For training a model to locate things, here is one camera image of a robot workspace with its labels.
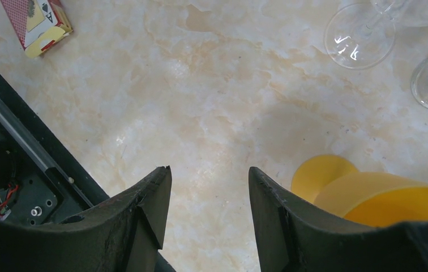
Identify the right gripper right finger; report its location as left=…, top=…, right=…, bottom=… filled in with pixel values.
left=249, top=167, right=428, bottom=271

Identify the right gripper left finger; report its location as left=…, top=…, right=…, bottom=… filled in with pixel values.
left=0, top=167, right=172, bottom=271

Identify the yellow wine glass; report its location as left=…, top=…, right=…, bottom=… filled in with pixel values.
left=290, top=155, right=428, bottom=227

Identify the clear wine glass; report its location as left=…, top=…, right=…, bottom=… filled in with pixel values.
left=324, top=0, right=428, bottom=70

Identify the pink card box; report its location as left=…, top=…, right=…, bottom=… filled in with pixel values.
left=1, top=0, right=73, bottom=58

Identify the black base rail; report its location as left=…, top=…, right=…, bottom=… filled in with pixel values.
left=0, top=45, right=177, bottom=272

